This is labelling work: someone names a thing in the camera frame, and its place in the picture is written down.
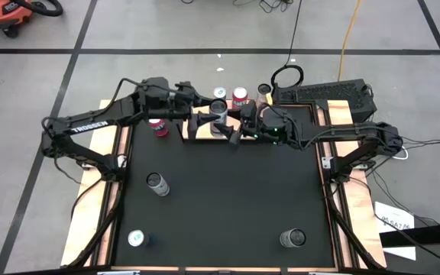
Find white paper sign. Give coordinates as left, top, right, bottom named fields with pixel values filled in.
left=374, top=201, right=416, bottom=262

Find black table mat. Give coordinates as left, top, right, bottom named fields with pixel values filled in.
left=112, top=105, right=336, bottom=268

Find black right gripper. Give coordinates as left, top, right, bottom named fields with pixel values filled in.
left=214, top=102, right=302, bottom=149

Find yellow floor cable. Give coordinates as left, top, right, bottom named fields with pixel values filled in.
left=336, top=0, right=362, bottom=82

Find wooden shelf with black brackets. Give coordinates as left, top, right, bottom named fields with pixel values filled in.
left=176, top=81, right=283, bottom=144

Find black computer case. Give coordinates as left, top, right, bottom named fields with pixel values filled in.
left=272, top=79, right=377, bottom=124

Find tangled black cables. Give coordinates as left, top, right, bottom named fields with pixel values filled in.
left=180, top=0, right=296, bottom=15

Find black vacuum hose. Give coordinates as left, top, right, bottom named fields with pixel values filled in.
left=13, top=0, right=64, bottom=18

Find black metal table frame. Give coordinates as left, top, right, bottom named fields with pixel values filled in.
left=61, top=86, right=387, bottom=275

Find silver can with orange print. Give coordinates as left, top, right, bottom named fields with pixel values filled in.
left=256, top=82, right=273, bottom=110

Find black braided cable sleeve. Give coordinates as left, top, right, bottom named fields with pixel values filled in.
left=66, top=179, right=124, bottom=267
left=325, top=181, right=383, bottom=269

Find red soda can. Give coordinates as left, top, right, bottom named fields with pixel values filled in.
left=231, top=86, right=249, bottom=112
left=147, top=118, right=169, bottom=138

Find black cable with coil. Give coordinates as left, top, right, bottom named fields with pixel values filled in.
left=270, top=0, right=305, bottom=91

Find silver can with dark top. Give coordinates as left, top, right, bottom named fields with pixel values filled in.
left=279, top=228, right=307, bottom=249
left=146, top=171, right=171, bottom=198
left=209, top=98, right=229, bottom=138

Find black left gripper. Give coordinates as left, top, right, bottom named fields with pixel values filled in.
left=137, top=77, right=216, bottom=142

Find black beam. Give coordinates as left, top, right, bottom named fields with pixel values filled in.
left=379, top=220, right=440, bottom=248

